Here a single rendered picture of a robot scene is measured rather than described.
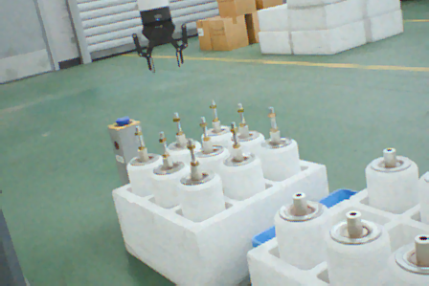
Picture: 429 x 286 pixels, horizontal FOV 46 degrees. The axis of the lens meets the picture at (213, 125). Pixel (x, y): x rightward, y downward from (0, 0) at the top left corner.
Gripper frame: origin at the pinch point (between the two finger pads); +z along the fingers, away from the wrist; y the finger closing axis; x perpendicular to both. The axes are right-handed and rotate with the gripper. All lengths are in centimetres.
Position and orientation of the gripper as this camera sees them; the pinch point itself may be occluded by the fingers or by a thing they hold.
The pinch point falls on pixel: (166, 64)
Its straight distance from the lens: 131.0
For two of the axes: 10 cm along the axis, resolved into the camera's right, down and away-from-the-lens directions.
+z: 1.8, 9.5, 2.7
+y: 9.7, -2.2, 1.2
